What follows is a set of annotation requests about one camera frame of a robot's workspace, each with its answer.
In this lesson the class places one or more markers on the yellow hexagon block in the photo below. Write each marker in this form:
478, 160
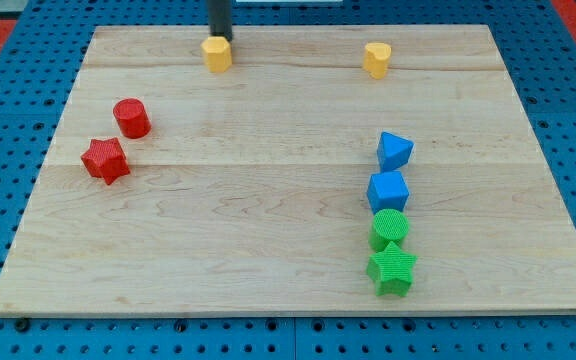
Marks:
216, 52

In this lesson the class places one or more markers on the light wooden board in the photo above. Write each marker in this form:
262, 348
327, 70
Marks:
248, 197

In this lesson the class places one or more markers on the blue cube block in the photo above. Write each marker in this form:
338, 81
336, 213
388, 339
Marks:
387, 190

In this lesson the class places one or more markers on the blue triangle block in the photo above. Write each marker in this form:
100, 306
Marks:
393, 151

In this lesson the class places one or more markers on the green cylinder block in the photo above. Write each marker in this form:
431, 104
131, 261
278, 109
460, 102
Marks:
389, 226

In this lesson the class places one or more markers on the green star block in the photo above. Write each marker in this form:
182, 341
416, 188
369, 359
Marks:
391, 270

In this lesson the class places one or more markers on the yellow heart block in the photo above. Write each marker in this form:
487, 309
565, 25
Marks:
376, 59

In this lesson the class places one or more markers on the red cylinder block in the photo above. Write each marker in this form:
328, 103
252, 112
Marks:
131, 117

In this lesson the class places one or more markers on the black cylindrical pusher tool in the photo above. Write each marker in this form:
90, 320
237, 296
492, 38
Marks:
220, 18

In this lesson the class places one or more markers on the red star block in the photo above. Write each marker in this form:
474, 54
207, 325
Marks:
105, 159

